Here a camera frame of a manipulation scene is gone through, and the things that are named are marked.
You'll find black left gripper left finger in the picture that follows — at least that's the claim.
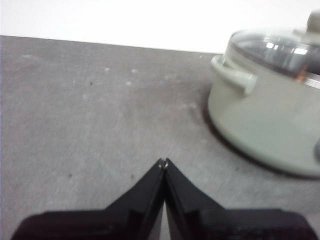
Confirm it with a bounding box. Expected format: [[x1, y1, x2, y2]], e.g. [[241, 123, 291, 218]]
[[9, 157, 166, 240]]

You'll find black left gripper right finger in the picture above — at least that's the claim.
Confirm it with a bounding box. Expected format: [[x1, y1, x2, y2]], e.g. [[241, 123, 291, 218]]
[[164, 157, 317, 240]]

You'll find glass pot lid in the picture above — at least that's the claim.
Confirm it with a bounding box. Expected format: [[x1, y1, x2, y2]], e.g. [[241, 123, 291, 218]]
[[228, 8, 320, 90]]

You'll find pale green electric pot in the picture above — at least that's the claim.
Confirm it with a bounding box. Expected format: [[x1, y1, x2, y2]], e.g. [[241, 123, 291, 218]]
[[207, 47, 320, 178]]

